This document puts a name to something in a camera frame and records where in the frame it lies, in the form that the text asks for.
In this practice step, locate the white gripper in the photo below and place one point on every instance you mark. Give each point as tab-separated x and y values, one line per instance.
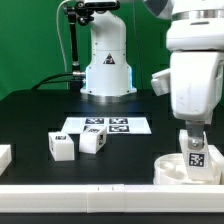
194	81

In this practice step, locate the white round stool seat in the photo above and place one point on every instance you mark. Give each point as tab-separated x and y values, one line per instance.
170	170

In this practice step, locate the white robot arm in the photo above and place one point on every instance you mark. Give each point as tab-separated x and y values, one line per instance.
196	25

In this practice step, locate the white marker base sheet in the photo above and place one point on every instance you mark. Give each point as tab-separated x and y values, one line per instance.
129	125

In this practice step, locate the white front fence bar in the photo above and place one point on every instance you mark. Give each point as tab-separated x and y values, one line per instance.
111	198

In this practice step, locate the white left fence piece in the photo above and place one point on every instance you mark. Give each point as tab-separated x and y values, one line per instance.
5	157

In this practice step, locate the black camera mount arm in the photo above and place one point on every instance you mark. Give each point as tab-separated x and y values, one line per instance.
78	13

